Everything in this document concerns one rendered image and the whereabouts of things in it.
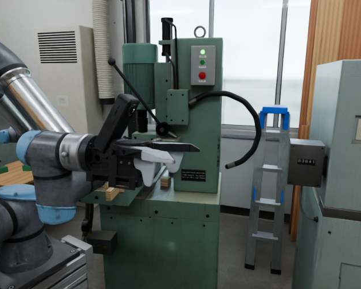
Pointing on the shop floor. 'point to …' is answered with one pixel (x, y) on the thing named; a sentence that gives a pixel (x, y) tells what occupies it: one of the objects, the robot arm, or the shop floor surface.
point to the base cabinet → (161, 253)
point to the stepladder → (277, 237)
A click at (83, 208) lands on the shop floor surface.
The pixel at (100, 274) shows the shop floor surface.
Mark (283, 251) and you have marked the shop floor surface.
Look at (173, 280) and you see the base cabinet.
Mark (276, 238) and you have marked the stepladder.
